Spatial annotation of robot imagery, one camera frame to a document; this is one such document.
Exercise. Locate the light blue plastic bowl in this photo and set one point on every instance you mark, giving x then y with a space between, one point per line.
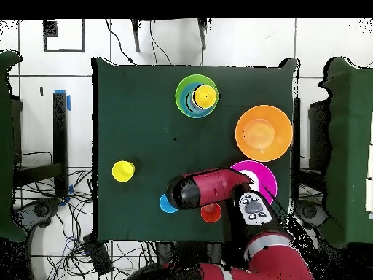
183 99

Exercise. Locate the yellow plastic cup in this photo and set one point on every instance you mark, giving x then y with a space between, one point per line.
122 172
205 96

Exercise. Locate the green plastic bowl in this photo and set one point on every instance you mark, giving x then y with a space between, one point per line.
186 80

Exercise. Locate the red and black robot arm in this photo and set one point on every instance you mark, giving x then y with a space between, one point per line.
212 183

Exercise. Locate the dark green table cloth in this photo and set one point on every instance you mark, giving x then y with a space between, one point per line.
145 131

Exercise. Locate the light blue plastic cup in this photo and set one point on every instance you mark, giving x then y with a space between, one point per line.
166 205

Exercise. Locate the orange plastic cup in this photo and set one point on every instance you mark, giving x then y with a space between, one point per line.
212 215

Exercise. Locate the large yellow-orange plastic bowl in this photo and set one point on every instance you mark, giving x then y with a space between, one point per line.
263 133

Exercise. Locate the large pink plastic bowl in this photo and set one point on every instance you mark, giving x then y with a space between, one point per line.
265 175

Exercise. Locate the black stand leg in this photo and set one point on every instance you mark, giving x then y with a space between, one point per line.
202 35
135 38

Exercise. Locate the blue tape strip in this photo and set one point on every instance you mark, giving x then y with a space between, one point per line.
68 102

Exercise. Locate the black power strip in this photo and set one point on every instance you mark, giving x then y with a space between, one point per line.
97 255

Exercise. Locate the green cloth side table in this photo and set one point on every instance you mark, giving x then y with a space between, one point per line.
349 145
5 145

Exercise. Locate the black stand post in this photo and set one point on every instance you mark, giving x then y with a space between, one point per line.
60 131

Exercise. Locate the black square floor frame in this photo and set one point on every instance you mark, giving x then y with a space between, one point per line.
49 29

